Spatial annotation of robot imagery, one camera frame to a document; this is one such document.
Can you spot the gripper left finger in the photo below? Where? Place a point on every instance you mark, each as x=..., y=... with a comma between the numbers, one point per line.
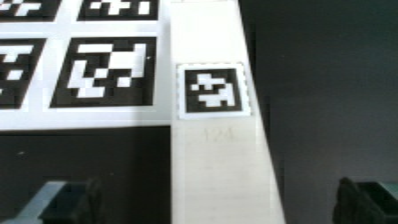
x=64, y=204

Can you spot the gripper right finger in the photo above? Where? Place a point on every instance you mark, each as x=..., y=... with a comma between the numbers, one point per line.
x=366, y=203

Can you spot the fiducial marker sheet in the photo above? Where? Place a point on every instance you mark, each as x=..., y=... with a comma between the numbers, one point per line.
x=83, y=64

